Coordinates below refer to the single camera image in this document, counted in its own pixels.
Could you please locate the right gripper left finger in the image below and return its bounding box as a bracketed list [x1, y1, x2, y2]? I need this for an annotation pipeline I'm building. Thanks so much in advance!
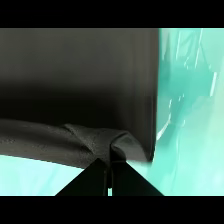
[54, 157, 110, 197]

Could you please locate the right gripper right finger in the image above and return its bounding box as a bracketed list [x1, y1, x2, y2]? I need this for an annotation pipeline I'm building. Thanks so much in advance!
[111, 160, 165, 197]

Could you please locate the black garment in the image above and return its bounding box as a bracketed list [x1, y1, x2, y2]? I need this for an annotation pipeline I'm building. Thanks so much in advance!
[0, 28, 160, 170]

